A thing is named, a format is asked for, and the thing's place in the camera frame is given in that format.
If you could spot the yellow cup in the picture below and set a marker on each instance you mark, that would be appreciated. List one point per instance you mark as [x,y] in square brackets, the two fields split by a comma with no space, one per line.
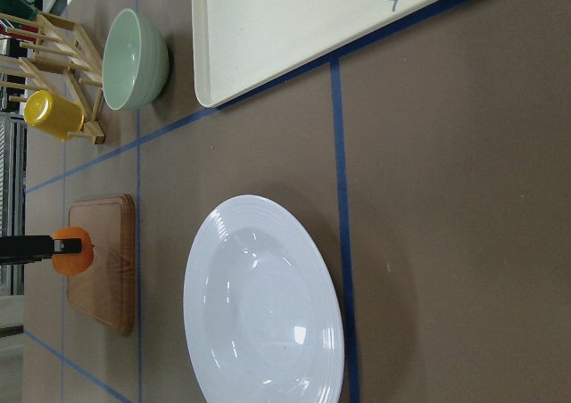
[53,114]

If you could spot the dark green cup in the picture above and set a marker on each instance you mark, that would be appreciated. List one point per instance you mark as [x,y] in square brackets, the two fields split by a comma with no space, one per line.
[24,9]

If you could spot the orange fruit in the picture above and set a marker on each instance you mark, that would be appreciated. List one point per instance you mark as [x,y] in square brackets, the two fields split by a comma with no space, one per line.
[73,256]

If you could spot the wooden dish rack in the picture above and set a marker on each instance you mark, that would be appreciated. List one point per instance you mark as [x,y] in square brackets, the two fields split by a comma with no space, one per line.
[57,47]

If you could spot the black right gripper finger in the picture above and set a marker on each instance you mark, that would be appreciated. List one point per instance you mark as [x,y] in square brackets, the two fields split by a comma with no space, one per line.
[33,248]

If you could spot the cream rectangular tray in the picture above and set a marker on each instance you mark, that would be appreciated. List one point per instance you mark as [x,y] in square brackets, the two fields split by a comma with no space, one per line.
[239,45]

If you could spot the white round plate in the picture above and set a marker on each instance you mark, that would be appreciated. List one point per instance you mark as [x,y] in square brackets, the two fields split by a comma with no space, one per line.
[261,315]

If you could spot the wooden cutting board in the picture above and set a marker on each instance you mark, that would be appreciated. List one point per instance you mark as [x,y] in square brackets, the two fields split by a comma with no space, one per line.
[106,290]

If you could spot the green ceramic bowl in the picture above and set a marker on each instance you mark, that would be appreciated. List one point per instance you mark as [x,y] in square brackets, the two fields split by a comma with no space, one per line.
[136,62]

